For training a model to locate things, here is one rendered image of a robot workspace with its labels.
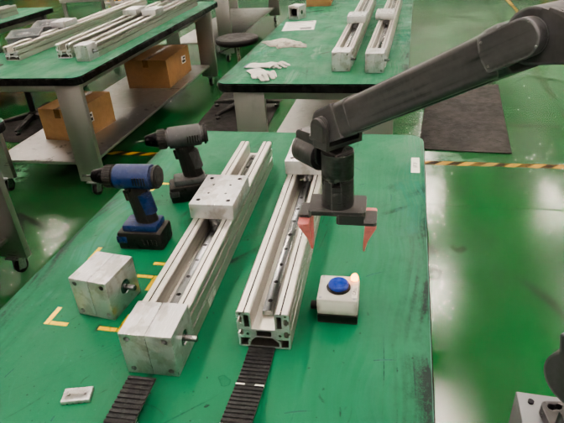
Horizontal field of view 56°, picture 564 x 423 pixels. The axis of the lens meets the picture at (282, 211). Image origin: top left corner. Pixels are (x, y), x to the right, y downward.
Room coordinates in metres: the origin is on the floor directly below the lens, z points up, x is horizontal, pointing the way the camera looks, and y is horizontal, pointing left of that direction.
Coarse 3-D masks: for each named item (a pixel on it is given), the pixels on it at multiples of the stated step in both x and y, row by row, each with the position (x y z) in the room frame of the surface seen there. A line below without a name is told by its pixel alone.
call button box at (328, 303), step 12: (324, 276) 0.87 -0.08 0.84; (336, 276) 0.87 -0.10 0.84; (324, 288) 0.83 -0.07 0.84; (348, 288) 0.82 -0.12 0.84; (312, 300) 0.84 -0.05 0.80; (324, 300) 0.80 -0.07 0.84; (336, 300) 0.79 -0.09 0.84; (348, 300) 0.79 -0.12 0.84; (324, 312) 0.80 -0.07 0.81; (336, 312) 0.79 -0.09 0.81; (348, 312) 0.79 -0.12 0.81
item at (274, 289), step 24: (288, 192) 1.20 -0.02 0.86; (312, 192) 1.19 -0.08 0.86; (288, 216) 1.15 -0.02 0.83; (264, 240) 0.98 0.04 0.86; (288, 240) 1.02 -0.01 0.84; (264, 264) 0.89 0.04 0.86; (288, 264) 0.89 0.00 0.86; (264, 288) 0.86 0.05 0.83; (288, 288) 0.81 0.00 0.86; (240, 312) 0.75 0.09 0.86; (264, 312) 0.78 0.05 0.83; (288, 312) 0.74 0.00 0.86; (240, 336) 0.75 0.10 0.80; (264, 336) 0.74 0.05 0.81; (288, 336) 0.74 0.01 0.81
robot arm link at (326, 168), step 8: (320, 152) 0.85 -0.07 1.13; (328, 152) 0.82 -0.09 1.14; (336, 152) 0.82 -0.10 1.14; (344, 152) 0.82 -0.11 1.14; (352, 152) 0.82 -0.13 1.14; (320, 160) 0.85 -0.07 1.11; (328, 160) 0.81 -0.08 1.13; (336, 160) 0.80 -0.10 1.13; (344, 160) 0.80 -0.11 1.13; (352, 160) 0.82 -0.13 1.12; (328, 168) 0.81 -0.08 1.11; (336, 168) 0.80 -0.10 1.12; (344, 168) 0.80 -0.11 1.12; (352, 168) 0.82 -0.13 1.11; (328, 176) 0.81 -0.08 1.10; (336, 176) 0.80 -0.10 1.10; (344, 176) 0.80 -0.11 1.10; (352, 176) 0.82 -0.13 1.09; (336, 184) 0.81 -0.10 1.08
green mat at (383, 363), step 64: (384, 192) 1.32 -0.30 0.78; (64, 256) 1.11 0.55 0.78; (256, 256) 1.05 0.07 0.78; (320, 256) 1.03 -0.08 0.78; (384, 256) 1.01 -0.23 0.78; (0, 320) 0.88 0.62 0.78; (64, 320) 0.86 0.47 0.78; (384, 320) 0.79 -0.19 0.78; (0, 384) 0.70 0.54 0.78; (64, 384) 0.68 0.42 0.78; (192, 384) 0.66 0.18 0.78; (320, 384) 0.64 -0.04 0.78; (384, 384) 0.63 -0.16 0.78
